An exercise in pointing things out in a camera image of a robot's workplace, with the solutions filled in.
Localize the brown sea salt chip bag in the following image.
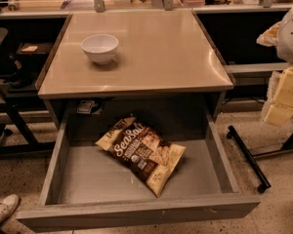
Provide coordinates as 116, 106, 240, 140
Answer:
96, 117, 186, 197

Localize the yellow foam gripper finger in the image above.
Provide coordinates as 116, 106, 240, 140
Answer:
262, 65, 293, 126

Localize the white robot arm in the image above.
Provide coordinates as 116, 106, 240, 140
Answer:
256, 7, 293, 126

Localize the white sneaker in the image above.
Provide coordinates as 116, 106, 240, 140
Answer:
0, 194, 20, 224

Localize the black metal table frame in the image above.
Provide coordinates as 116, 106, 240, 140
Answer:
0, 92, 55, 156

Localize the black wheeled stand base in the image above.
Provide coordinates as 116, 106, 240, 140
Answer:
227, 126, 293, 193

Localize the grey open top drawer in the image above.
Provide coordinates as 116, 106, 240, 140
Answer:
17, 113, 260, 233

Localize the grey cabinet with beige counter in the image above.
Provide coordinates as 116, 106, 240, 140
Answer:
34, 9, 236, 130

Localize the white label tag under counter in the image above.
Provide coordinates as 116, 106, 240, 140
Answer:
77, 100, 96, 114

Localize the white ceramic bowl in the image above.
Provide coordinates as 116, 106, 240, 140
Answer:
81, 34, 119, 64

